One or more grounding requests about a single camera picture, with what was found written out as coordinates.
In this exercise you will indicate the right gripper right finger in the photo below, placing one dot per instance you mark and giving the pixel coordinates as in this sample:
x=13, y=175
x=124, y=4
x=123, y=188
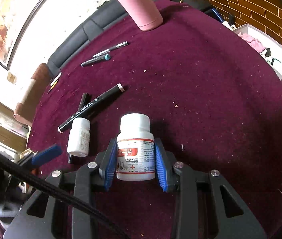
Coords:
x=164, y=165

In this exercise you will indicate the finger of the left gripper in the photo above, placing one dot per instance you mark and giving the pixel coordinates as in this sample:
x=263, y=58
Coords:
x=46, y=155

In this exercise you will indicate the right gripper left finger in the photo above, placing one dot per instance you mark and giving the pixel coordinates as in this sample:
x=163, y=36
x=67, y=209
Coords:
x=108, y=164

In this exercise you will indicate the white red medicine bottle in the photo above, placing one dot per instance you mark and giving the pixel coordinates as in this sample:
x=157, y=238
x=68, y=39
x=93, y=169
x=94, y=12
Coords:
x=135, y=149

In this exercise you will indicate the white plastic bottle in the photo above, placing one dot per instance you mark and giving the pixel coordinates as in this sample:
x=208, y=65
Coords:
x=78, y=140

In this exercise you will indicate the brown armchair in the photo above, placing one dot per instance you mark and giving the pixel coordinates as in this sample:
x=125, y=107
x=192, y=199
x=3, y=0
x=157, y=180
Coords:
x=31, y=94

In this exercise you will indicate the black pen under marker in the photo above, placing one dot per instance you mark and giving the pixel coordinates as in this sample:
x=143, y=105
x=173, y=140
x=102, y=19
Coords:
x=85, y=99

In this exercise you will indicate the white pen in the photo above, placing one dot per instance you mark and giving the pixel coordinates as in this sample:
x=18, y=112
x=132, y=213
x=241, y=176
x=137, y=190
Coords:
x=56, y=79

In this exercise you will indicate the yellow black pen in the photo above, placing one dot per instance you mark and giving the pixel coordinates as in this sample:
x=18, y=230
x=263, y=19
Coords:
x=51, y=88

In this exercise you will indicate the maroon tablecloth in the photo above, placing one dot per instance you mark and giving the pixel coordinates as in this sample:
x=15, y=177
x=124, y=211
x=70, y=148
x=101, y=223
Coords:
x=211, y=98

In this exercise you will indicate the black marker pink cap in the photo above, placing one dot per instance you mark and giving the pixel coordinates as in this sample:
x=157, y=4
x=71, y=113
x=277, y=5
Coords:
x=92, y=106

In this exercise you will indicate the teal cap marker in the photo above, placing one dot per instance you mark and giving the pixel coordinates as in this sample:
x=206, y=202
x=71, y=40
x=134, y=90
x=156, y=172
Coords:
x=95, y=60

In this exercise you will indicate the black silver pen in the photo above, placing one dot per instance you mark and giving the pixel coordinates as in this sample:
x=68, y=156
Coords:
x=115, y=47

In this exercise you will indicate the white storage box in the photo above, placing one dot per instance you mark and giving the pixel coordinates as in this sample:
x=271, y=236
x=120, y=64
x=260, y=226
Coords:
x=268, y=48

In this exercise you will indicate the framed painting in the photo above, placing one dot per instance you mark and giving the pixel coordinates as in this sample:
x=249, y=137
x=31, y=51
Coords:
x=15, y=16

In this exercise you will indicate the black sofa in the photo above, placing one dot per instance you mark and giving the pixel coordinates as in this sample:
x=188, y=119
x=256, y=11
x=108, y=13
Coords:
x=107, y=15

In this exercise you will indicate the pink thermos bottle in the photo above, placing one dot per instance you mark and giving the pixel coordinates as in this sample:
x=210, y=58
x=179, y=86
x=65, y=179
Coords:
x=144, y=13

